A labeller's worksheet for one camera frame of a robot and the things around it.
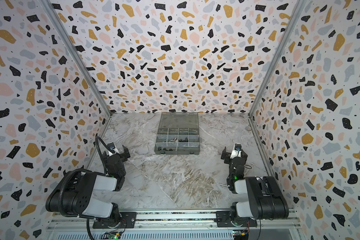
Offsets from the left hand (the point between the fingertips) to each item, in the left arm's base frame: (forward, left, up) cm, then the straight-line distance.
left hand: (113, 147), depth 87 cm
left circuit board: (-41, -8, -12) cm, 44 cm away
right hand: (0, -69, 0) cm, 69 cm away
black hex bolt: (+12, -42, -11) cm, 45 cm away
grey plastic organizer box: (+15, -36, -8) cm, 40 cm away
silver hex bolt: (+12, -34, -11) cm, 37 cm away
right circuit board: (-42, -67, -13) cm, 81 cm away
